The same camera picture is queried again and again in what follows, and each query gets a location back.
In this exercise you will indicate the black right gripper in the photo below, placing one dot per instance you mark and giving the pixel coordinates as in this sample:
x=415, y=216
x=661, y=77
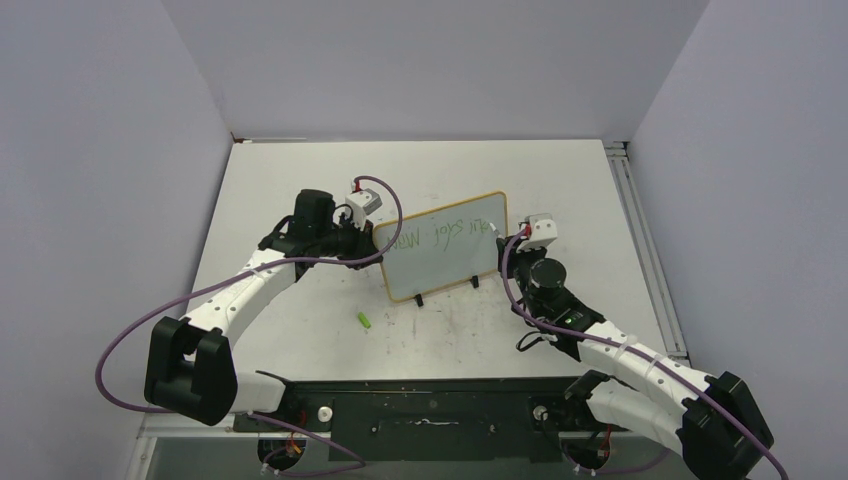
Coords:
x=512, y=256

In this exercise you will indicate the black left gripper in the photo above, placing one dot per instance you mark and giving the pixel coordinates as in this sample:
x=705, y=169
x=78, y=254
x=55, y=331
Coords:
x=364, y=245

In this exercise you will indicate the green white marker pen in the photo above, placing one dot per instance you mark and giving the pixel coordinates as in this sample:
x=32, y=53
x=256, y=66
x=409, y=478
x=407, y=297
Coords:
x=499, y=234

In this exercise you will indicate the yellow framed whiteboard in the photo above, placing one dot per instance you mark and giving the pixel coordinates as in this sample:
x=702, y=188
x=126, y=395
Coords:
x=442, y=247

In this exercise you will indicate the green marker cap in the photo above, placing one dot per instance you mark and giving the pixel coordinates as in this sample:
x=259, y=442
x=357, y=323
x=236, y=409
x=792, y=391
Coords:
x=363, y=319

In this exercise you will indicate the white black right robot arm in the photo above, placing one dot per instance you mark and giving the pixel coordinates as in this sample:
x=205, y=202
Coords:
x=711, y=421

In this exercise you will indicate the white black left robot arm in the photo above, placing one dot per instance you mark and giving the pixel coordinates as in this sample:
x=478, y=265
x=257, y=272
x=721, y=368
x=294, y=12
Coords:
x=190, y=368

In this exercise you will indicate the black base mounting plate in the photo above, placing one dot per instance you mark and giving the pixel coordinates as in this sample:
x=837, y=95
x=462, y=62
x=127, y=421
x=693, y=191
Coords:
x=438, y=420

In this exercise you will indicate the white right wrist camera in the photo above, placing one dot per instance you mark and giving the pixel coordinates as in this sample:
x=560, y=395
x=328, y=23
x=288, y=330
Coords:
x=540, y=232

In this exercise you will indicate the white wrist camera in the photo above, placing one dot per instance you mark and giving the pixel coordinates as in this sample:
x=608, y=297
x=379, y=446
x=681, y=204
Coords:
x=363, y=202
x=540, y=232

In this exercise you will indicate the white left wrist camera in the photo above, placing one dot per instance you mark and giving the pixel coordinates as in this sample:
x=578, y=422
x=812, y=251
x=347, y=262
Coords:
x=363, y=202

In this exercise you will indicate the aluminium rail frame right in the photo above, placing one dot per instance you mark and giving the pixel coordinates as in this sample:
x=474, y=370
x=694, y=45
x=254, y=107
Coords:
x=653, y=272

